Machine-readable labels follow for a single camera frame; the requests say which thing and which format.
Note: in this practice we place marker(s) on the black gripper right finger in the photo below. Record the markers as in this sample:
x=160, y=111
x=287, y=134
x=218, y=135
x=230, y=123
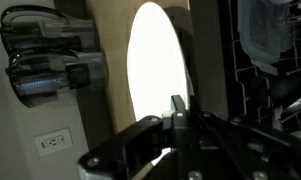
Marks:
x=257, y=152

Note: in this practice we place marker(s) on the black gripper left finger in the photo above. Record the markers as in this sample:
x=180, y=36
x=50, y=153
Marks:
x=172, y=140

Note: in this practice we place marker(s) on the white plate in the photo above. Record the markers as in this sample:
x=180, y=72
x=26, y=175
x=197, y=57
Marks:
x=155, y=63

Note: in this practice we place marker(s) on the glass storage container lid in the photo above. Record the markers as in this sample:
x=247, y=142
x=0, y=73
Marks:
x=264, y=32

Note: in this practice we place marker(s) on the wire dishwasher rack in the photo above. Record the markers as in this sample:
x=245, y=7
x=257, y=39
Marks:
x=273, y=100

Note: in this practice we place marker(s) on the wall power outlet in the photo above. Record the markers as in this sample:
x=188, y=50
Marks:
x=53, y=142

